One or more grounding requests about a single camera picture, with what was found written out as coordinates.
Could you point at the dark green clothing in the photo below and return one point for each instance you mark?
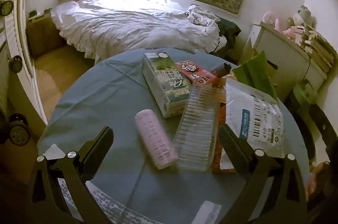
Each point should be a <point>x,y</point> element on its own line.
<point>229,29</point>

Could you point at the white paper label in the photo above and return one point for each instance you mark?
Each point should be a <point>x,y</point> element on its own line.
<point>208,213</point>

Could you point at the crumpled white clothing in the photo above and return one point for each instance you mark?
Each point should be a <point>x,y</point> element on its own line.
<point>200,15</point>

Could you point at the orange packet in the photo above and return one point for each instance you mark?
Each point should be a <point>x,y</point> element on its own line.
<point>218,158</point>

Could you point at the grey plush toy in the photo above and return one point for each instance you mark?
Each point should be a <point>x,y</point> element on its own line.
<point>303,15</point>

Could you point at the clear plastic bottle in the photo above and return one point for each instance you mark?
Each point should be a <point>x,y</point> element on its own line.
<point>195,129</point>

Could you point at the pink roll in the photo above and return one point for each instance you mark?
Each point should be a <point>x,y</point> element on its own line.
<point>155,139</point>

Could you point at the white cabinet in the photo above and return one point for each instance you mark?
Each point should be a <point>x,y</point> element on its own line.
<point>285,57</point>

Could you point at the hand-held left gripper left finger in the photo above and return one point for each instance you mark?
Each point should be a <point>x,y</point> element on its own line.
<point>99,143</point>

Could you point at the bed with white quilt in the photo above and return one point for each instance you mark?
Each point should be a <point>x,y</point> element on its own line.
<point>126,26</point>

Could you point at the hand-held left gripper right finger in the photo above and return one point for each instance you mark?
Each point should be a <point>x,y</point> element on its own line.
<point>232,144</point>

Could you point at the stack of books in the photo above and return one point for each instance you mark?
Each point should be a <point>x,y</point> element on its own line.
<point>319,47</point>

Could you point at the pale green small fan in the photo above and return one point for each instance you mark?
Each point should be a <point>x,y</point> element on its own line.
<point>303,89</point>

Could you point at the red printed carton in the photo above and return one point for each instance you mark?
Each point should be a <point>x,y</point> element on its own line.
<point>195,72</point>

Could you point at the white green printed carton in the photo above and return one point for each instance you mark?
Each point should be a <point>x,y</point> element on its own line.
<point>158,78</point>

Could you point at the brown cardboard tube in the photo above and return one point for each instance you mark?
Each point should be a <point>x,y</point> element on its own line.
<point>220,70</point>

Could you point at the wooden bedside table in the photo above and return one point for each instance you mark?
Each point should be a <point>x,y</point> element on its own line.
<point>42,33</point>

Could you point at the white courier bag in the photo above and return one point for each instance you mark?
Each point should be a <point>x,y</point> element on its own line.
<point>253,113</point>

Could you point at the green bag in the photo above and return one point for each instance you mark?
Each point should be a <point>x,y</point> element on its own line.
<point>253,73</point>

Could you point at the pink plush toy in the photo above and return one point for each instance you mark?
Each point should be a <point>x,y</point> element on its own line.
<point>289,29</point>

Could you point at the brown cardboard box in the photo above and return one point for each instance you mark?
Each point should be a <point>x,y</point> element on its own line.
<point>247,52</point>

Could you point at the white printed sheet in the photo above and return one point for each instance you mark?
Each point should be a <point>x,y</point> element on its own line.
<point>105,200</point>

